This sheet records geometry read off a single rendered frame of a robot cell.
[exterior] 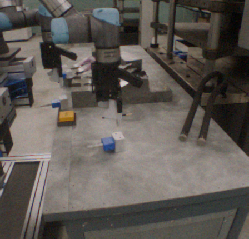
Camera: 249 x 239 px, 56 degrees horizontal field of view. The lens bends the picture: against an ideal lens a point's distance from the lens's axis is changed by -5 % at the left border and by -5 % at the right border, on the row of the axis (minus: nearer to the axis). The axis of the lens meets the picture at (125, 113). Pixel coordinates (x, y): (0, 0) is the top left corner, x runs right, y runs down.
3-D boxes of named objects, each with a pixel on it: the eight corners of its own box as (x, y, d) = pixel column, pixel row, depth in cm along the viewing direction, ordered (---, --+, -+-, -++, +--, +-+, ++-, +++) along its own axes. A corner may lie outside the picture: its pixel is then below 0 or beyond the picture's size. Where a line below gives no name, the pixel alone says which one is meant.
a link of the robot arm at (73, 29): (56, 40, 75) (91, 38, 77) (52, 48, 65) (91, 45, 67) (53, 15, 72) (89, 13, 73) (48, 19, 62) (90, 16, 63)
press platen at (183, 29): (206, 83, 130) (210, 51, 122) (148, 38, 243) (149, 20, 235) (322, 78, 142) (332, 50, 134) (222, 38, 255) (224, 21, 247)
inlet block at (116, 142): (89, 157, 85) (88, 144, 82) (86, 149, 89) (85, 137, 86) (124, 150, 88) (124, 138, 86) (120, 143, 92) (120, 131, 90)
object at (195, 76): (200, 105, 138) (202, 94, 135) (147, 51, 252) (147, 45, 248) (312, 97, 150) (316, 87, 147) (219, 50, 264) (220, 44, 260)
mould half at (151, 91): (72, 108, 118) (69, 82, 112) (74, 89, 141) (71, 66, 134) (171, 101, 125) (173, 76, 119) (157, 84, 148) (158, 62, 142)
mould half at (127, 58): (68, 87, 143) (66, 69, 138) (58, 75, 164) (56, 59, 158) (142, 75, 163) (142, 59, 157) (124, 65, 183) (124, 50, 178)
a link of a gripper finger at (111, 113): (104, 128, 79) (100, 100, 78) (121, 125, 81) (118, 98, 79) (105, 130, 76) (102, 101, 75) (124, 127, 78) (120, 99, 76)
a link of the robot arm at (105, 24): (89, 8, 69) (118, 7, 70) (91, 45, 74) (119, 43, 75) (89, 10, 62) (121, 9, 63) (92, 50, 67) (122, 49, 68)
